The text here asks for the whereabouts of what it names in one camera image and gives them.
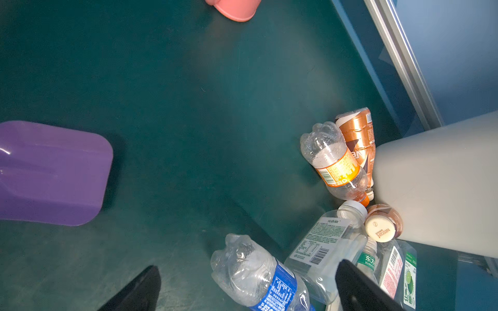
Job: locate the clear bottle pink label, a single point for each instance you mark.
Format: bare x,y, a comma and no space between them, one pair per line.
390,267

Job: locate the brown bottle white cap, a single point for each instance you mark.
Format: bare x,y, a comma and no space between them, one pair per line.
383,223

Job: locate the brown label bottle far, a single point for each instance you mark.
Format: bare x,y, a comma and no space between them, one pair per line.
357,129

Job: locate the clear bottle lime label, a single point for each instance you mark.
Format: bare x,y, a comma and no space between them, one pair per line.
408,286

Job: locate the clear bottle white label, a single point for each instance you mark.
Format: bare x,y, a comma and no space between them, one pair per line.
337,235

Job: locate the white plastic waste bin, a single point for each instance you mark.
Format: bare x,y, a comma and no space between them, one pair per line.
443,183

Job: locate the blue label bottle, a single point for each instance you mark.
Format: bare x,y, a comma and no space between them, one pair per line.
254,278

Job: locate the horizontal aluminium frame bar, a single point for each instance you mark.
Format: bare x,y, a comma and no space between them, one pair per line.
390,29

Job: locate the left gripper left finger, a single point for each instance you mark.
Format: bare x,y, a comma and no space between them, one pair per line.
140,294

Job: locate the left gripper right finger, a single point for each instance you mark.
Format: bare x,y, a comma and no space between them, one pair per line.
358,292

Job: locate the pink toy watering can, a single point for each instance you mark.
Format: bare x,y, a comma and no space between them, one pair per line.
236,10

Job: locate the purple toy shovel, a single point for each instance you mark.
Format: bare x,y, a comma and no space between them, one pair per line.
52,175

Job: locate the clear bottle green neck label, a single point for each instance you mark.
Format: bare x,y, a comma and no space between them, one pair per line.
368,260

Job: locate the clear bottle orange label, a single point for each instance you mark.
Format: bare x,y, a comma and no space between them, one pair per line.
325,149

